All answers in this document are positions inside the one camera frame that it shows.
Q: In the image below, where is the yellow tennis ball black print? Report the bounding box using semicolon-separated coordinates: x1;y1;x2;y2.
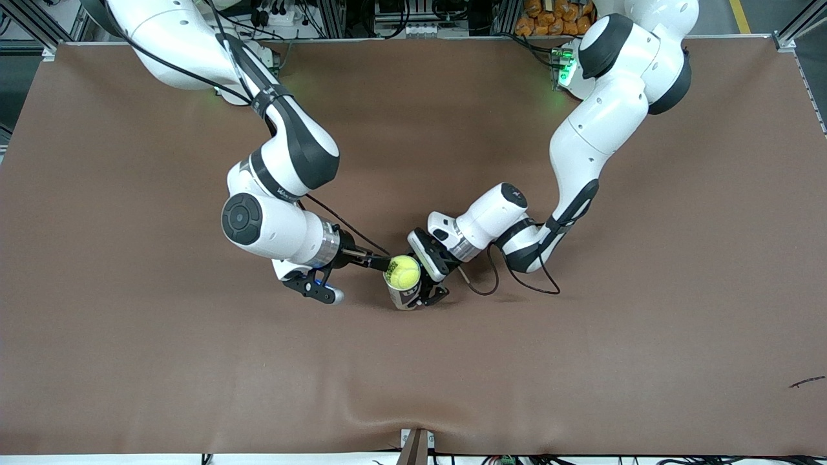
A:
388;256;421;289

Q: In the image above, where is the clear tennis ball can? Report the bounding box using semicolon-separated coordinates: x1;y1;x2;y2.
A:
384;255;425;311

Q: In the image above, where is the brown table cover sheet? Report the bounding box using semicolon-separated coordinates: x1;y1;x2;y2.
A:
0;37;827;457

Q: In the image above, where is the white terminal block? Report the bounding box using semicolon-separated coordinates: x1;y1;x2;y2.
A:
404;23;470;37

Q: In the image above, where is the white power strip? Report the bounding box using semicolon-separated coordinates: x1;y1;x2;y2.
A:
251;5;304;30

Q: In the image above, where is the black electronics unit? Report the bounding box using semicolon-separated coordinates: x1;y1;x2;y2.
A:
373;0;472;23

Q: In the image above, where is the pile of orange packets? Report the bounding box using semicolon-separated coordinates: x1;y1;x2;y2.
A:
515;0;595;37

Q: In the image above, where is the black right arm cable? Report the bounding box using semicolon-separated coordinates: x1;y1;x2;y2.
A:
107;0;392;256

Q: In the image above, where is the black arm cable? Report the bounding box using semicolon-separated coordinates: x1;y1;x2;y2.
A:
107;0;392;256
459;187;598;296

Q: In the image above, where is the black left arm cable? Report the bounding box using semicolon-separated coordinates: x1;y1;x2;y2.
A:
459;187;598;296

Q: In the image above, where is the grey metal bracket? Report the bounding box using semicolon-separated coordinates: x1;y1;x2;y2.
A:
399;428;435;465

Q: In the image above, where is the aluminium frame profile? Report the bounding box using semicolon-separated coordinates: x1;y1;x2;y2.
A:
773;0;827;136
0;0;98;60

